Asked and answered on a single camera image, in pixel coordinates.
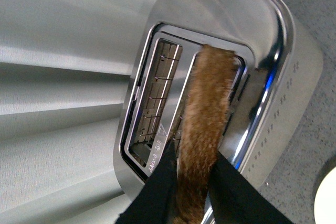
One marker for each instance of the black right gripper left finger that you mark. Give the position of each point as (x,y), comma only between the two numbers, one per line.
(153,203)

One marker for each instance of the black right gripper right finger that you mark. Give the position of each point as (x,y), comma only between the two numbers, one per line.
(235,200)

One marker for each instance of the brown bread slice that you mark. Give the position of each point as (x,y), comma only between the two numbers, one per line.
(205,116)

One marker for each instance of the beige two-slot toaster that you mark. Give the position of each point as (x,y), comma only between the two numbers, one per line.
(278,67)

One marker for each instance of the white round plate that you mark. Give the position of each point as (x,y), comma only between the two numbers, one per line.
(324,203)

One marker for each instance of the grey curtain backdrop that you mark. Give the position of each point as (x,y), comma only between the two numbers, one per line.
(65,68)

